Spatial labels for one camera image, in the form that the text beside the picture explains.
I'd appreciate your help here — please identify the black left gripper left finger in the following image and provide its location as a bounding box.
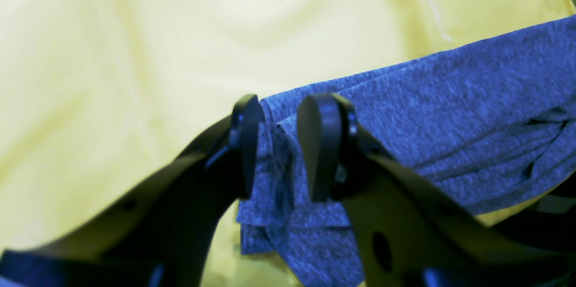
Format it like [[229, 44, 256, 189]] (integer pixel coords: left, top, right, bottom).
[[1, 94, 261, 287]]

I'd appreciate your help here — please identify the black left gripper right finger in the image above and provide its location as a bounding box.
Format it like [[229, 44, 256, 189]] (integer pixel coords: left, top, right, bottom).
[[297, 94, 575, 287]]

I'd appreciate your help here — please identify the grey long-sleeve shirt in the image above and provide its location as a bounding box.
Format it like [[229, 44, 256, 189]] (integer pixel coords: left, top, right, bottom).
[[237, 16, 576, 287]]

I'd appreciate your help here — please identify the yellow table cloth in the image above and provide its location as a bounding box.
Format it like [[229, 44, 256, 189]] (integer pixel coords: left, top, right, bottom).
[[0, 0, 576, 287]]

